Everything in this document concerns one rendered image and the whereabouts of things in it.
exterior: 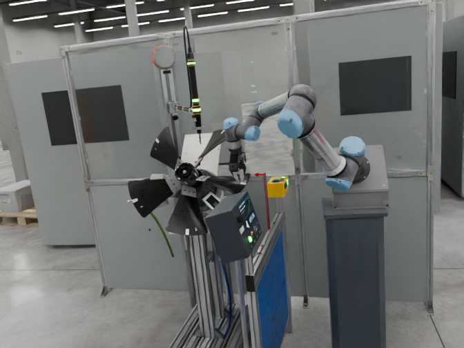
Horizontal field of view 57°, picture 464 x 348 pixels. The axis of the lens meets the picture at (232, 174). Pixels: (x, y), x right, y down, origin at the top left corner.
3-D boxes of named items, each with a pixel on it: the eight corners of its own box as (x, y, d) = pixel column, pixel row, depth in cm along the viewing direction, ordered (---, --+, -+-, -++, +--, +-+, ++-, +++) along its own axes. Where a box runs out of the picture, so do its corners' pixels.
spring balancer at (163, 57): (152, 70, 297) (154, 70, 291) (149, 46, 294) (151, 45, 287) (175, 68, 302) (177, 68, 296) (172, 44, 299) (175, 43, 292)
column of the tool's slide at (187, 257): (190, 304, 339) (158, 70, 298) (199, 302, 341) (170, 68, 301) (191, 308, 333) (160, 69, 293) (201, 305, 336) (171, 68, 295)
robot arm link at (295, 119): (364, 169, 205) (305, 91, 175) (352, 195, 200) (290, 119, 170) (342, 168, 214) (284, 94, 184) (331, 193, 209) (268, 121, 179)
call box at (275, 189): (273, 192, 275) (271, 176, 273) (288, 192, 272) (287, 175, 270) (268, 199, 260) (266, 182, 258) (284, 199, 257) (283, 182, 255)
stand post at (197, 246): (204, 344, 288) (188, 214, 267) (217, 344, 285) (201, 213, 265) (202, 348, 283) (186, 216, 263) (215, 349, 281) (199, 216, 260)
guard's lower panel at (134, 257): (105, 285, 374) (88, 184, 354) (431, 300, 302) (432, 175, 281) (103, 287, 371) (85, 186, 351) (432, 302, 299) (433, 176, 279)
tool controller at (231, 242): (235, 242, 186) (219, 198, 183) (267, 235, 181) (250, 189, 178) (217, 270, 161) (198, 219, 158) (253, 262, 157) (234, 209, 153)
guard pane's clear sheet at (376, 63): (90, 179, 351) (67, 51, 328) (427, 169, 281) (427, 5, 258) (89, 180, 350) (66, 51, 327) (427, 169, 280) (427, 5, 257)
